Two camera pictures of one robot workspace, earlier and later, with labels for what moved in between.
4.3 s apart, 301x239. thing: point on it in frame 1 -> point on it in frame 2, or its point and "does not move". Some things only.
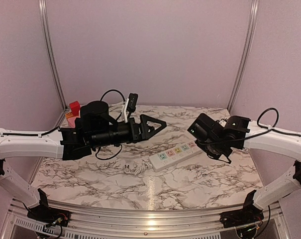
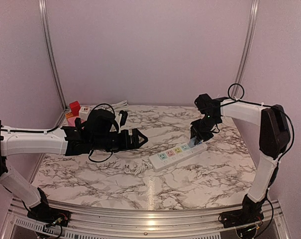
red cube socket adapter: (75, 107) does not move
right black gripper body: (213, 150) -> (206, 125)
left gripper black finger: (148, 130) -> (138, 139)
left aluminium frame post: (45, 34) does not move
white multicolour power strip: (174, 155) does not move
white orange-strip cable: (122, 106) does not move
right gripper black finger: (223, 158) -> (195, 131)
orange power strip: (69, 115) does not move
